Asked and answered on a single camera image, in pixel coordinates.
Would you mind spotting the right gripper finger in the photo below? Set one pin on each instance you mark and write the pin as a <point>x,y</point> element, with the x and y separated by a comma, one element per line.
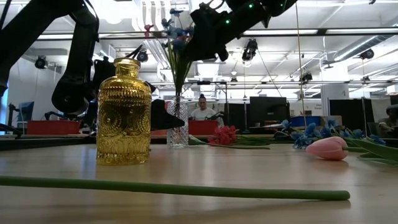
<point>202,49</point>

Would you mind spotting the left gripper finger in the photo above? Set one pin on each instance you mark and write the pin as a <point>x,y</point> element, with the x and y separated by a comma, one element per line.
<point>161,118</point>

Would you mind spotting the clear glass vase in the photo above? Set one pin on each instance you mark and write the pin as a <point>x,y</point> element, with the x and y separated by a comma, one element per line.
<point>178,138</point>

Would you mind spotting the blue artificial flower bunch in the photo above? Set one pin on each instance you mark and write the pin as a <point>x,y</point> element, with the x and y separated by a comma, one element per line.
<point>311,130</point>
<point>178,71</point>

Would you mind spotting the amber glass vase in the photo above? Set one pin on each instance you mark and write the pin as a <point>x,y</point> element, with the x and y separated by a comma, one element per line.
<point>124,124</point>

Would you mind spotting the pale peach artificial tulip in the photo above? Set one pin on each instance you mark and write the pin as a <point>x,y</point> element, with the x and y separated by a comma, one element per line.
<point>197,141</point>

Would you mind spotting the cream artificial tulip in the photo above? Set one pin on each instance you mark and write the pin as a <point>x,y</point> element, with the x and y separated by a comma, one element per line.
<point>186,188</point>

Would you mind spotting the pink artificial tulip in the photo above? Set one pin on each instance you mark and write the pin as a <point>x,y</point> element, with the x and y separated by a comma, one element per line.
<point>326,148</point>

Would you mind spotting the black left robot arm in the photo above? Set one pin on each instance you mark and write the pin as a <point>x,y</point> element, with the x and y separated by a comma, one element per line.
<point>77,62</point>

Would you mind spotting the red storage bin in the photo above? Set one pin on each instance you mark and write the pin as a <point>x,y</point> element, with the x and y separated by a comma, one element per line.
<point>202,128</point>
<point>53,127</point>

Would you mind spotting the person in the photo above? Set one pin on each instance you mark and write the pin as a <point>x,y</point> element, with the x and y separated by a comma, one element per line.
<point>203,113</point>
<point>390,124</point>

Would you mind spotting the ceiling light strip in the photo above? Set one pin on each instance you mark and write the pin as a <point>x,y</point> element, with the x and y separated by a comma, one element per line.
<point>360,30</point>
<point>280,32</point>

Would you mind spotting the black partition panel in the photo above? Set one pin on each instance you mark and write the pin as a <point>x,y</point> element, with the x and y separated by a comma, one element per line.
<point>351,118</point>
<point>236,116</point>

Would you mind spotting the blue-lit monitor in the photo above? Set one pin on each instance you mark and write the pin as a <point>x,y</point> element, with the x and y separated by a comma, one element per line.
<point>28,110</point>

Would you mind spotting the black computer monitor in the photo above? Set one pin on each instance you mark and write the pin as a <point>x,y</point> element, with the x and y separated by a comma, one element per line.
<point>267,109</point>

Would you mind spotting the blue storage bin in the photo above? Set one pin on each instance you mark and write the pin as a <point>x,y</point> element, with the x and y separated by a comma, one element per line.
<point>301,119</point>

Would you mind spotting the cardboard box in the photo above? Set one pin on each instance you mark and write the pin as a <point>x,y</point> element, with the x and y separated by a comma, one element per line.
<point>323,119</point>

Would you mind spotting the black ceiling-mounted camera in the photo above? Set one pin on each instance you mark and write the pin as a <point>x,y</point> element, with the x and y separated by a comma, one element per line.
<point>40,62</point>
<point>250,49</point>
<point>306,77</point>
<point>367,54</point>
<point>142,56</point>

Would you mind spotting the black aluminium table frame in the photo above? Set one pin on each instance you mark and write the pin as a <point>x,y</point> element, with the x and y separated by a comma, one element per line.
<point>46,143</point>

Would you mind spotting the silver ceiling duct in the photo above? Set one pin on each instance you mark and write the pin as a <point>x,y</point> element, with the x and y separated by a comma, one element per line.
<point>357,46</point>

